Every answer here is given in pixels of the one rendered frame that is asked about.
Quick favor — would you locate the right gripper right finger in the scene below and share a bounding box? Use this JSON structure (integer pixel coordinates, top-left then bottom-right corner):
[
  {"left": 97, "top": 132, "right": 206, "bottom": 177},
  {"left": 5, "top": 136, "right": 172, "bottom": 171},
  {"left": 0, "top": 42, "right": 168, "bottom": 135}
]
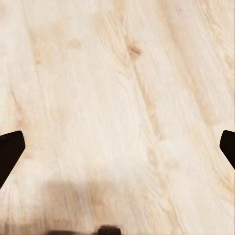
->
[{"left": 219, "top": 130, "right": 235, "bottom": 170}]

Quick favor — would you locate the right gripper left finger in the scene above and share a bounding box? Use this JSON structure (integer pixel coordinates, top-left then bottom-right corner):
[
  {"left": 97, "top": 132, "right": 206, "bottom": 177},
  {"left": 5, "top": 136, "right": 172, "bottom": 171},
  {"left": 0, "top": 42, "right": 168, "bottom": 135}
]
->
[{"left": 0, "top": 130, "right": 25, "bottom": 189}]

